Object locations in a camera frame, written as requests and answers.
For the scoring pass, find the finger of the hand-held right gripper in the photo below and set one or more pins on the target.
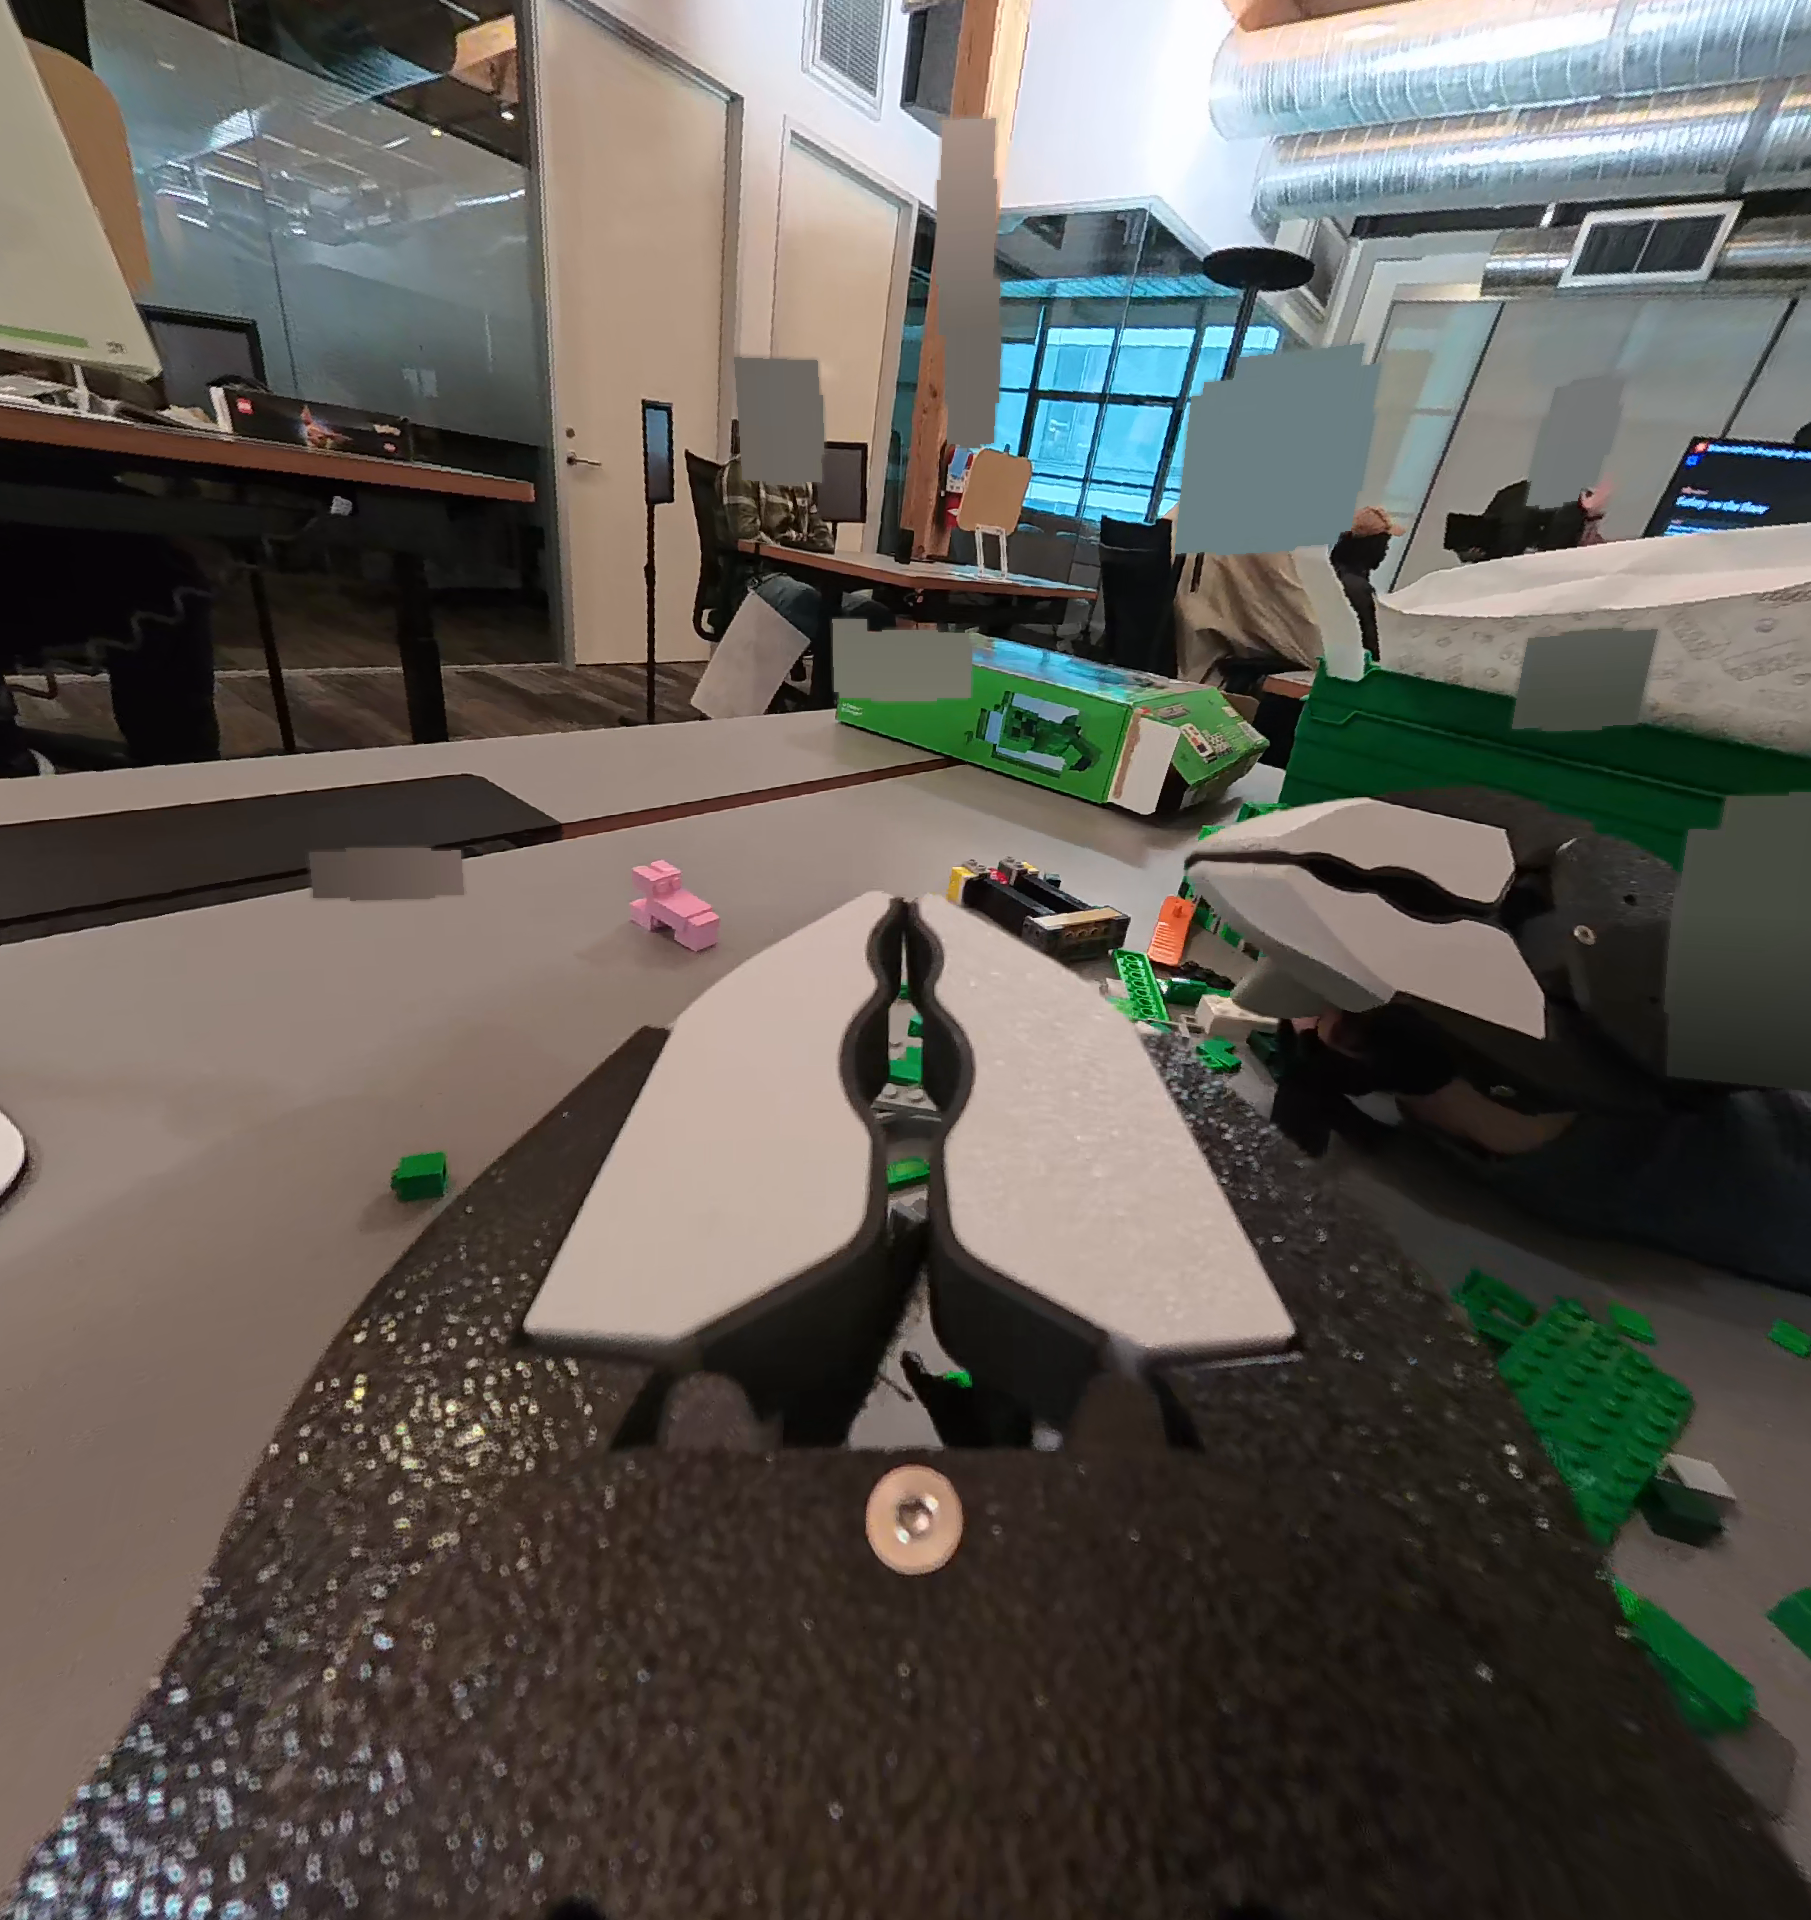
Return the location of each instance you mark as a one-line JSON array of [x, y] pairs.
[[1415, 959], [1371, 833]]

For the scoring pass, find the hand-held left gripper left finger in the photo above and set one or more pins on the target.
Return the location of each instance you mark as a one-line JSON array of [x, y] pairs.
[[710, 1170]]

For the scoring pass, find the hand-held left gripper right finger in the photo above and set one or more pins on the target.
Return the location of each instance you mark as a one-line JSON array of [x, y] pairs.
[[1116, 1185]]

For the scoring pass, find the person's right forearm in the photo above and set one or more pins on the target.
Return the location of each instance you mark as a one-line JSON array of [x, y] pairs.
[[1716, 1185]]

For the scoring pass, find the grey desk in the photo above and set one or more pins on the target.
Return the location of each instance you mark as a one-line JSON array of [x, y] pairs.
[[245, 1081]]

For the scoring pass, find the wooden desk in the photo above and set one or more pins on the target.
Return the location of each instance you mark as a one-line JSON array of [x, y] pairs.
[[245, 450], [921, 570]]

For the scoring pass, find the black desk mat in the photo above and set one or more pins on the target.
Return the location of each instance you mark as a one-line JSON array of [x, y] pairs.
[[216, 848]]

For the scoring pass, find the person's right hand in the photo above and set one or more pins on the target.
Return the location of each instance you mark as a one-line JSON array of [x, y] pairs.
[[1499, 1122]]

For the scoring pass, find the green plastic bin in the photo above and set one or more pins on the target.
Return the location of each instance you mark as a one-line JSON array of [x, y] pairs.
[[1415, 751]]

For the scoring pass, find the orange brick separator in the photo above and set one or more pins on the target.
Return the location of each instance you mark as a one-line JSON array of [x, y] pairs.
[[1170, 934]]

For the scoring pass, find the pink brick pig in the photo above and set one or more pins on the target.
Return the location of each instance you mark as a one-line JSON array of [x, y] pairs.
[[681, 908]]

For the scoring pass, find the black brick assembly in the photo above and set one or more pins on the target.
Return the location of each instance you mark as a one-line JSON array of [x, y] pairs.
[[1040, 908]]

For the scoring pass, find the green brick set box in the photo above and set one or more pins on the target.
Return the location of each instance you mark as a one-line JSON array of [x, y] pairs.
[[1040, 736]]

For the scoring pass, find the pile of loose green bricks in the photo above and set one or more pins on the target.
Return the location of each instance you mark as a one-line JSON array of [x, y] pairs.
[[1528, 1313]]

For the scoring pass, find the white paper bag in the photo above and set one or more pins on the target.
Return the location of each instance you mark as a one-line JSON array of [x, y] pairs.
[[1670, 600]]

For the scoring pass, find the large green baseplate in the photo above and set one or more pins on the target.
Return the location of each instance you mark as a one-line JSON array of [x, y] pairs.
[[1596, 1411]]

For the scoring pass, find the dark monitor screen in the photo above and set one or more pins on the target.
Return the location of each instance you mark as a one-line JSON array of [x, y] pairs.
[[1760, 488]]

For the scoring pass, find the tan board stand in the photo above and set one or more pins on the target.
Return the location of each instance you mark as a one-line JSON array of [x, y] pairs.
[[998, 488], [103, 151]]

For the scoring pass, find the large glass window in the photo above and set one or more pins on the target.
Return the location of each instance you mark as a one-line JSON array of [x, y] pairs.
[[1116, 390]]

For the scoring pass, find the white hanging sheet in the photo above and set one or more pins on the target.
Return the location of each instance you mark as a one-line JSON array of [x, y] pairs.
[[751, 653]]

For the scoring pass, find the light grey brick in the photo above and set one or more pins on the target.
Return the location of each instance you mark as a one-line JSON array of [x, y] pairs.
[[1697, 1478]]

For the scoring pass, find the black floor lamp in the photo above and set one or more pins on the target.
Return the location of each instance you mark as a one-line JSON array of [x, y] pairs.
[[1258, 270]]

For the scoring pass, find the white air vent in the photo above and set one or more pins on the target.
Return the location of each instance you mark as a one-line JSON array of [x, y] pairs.
[[1648, 245]]

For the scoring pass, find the black floor stand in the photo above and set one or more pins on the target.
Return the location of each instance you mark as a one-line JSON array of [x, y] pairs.
[[657, 450]]

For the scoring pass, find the dark brick set box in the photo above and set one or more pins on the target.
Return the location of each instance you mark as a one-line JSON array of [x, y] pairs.
[[314, 423]]

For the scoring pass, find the wooden pillar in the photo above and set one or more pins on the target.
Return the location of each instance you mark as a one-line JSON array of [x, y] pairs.
[[981, 60]]

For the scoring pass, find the open instruction booklet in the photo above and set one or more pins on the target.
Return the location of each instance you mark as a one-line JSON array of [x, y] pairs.
[[21, 195]]

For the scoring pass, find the silver air duct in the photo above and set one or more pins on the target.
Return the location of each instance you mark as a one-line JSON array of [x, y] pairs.
[[1521, 173], [1521, 60]]

